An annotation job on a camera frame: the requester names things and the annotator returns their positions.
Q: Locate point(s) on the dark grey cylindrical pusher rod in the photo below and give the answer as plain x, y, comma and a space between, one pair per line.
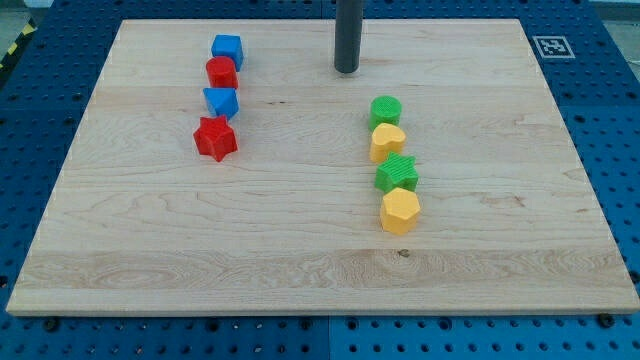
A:
348, 29

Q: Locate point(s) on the green cylinder block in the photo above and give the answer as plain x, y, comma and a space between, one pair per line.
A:
384, 109

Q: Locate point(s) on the blue cube block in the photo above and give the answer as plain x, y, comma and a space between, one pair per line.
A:
229, 45

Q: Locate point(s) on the yellow heart block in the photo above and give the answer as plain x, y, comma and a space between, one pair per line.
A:
386, 138

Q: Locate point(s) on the red cylinder block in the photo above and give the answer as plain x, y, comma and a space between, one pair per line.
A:
221, 72

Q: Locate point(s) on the blue triangle block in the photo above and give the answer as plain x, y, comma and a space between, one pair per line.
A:
221, 101

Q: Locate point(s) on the green star block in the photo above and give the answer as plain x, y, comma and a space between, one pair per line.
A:
397, 171

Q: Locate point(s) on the red star block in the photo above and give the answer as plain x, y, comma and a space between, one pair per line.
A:
215, 137

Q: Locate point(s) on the yellow hexagon block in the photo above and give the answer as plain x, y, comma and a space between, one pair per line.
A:
400, 209

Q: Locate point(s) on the white fiducial marker tag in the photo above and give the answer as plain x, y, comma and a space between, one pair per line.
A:
553, 47

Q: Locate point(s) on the light wooden board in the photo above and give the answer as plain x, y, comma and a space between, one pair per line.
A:
140, 224

